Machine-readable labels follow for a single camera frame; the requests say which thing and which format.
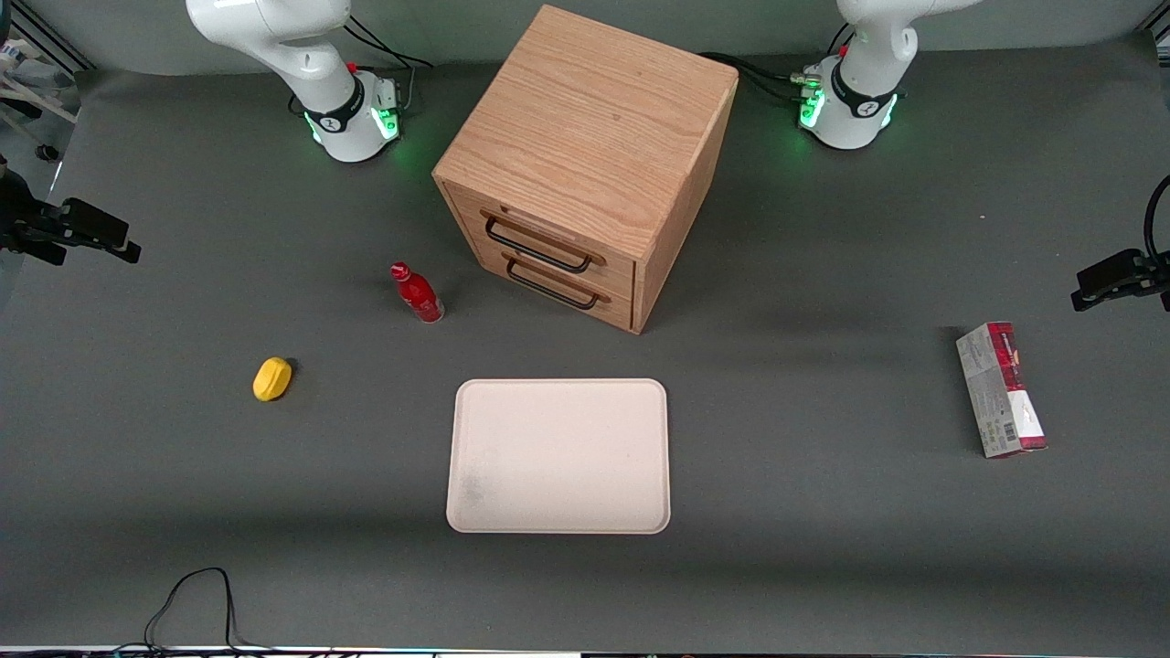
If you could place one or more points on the black aluminium frame rail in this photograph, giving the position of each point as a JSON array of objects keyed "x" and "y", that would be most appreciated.
[{"x": 50, "y": 47}]

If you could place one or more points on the grey and red carton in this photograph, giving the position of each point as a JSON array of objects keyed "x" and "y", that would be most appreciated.
[{"x": 1001, "y": 393}]

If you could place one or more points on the yellow oval toy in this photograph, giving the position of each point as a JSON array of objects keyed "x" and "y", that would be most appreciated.
[{"x": 272, "y": 379}]

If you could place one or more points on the cream rectangular tray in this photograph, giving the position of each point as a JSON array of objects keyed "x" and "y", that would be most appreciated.
[{"x": 558, "y": 457}]

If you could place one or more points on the oak wooden drawer cabinet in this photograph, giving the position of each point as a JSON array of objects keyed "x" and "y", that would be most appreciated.
[{"x": 585, "y": 110}]

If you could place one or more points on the black camera on clamp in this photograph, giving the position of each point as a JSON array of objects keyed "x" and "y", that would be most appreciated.
[
  {"x": 1120, "y": 277},
  {"x": 78, "y": 227}
]

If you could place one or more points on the light wooden stand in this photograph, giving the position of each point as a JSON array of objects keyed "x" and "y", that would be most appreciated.
[{"x": 32, "y": 99}]

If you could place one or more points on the red coke bottle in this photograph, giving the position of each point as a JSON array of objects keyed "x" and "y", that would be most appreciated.
[{"x": 419, "y": 294}]

